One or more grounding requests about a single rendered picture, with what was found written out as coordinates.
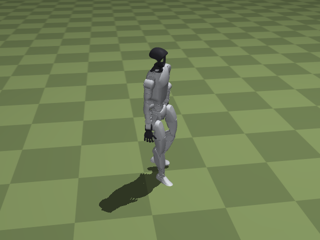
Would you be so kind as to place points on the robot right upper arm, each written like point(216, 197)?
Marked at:
point(149, 84)

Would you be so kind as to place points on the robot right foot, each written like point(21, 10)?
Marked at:
point(164, 180)

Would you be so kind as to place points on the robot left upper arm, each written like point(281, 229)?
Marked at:
point(169, 69)

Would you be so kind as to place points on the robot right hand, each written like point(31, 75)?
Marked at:
point(149, 135)

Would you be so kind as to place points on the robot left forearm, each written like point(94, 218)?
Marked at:
point(167, 98)

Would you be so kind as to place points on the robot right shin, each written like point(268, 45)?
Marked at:
point(160, 162)

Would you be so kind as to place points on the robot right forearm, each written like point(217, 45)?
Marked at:
point(148, 116)

